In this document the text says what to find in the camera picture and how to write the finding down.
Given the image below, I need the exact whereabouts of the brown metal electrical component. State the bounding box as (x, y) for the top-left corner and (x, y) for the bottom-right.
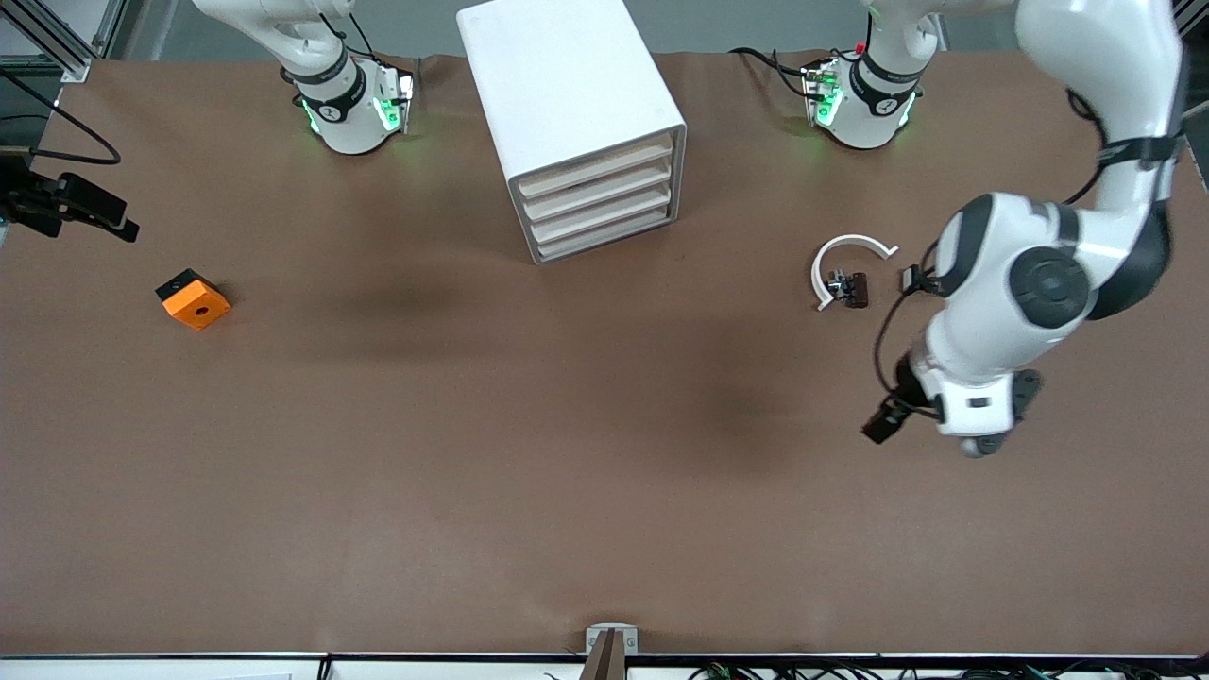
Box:
(826, 268), (870, 310)

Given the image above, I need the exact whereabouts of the orange and black box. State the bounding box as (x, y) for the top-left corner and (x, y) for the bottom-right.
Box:
(155, 268), (232, 332)

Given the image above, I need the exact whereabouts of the brown table cover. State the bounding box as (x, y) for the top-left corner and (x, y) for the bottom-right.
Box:
(0, 49), (1209, 657)

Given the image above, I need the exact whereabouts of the aluminium frame profile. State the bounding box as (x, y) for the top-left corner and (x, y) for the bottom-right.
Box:
(0, 0), (128, 84)

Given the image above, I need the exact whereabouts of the white curved plastic ring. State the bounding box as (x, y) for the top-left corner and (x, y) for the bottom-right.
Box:
(811, 234), (899, 313)

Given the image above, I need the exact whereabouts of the black cable bundle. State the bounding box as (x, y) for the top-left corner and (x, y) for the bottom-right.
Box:
(685, 661), (1209, 680)

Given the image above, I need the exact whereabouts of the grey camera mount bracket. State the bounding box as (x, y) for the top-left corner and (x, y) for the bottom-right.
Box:
(582, 623), (640, 680)

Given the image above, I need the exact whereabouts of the black arm base cable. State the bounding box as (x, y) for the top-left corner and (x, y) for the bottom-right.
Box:
(729, 45), (815, 100)

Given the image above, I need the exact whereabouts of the white table edge rail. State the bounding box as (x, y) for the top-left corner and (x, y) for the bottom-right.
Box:
(0, 652), (1209, 680)

